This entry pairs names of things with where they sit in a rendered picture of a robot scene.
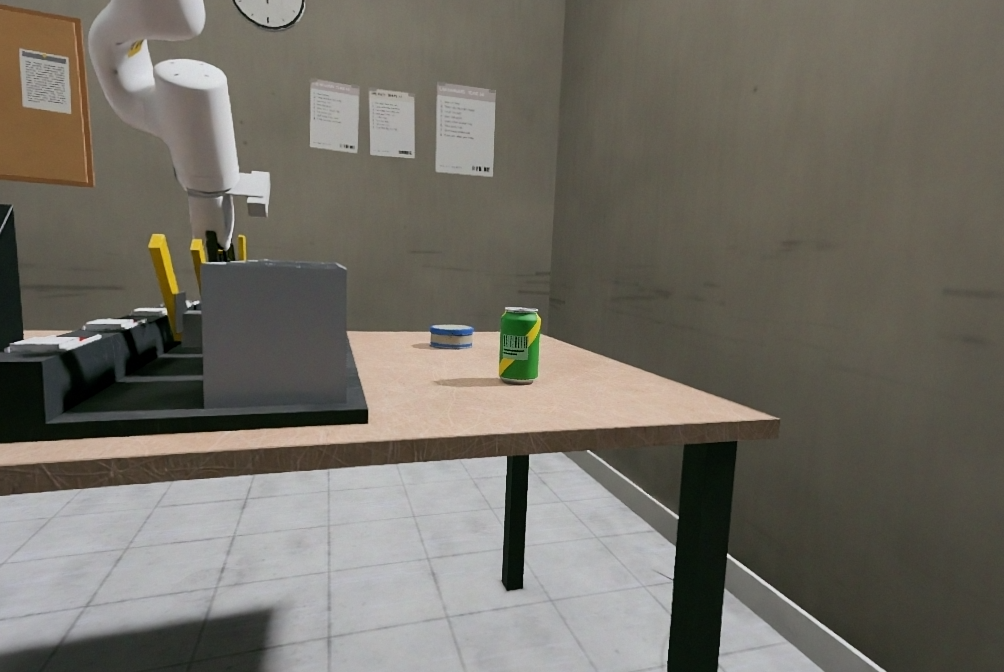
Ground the round tin with blue-rimmed lid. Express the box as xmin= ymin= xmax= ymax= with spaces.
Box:
xmin=430 ymin=325 xmax=474 ymax=350

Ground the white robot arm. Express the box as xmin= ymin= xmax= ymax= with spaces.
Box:
xmin=88 ymin=0 xmax=270 ymax=217

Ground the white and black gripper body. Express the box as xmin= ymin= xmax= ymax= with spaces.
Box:
xmin=181 ymin=184 xmax=236 ymax=251

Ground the green drink can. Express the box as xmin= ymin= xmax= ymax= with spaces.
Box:
xmin=498 ymin=307 xmax=541 ymax=385

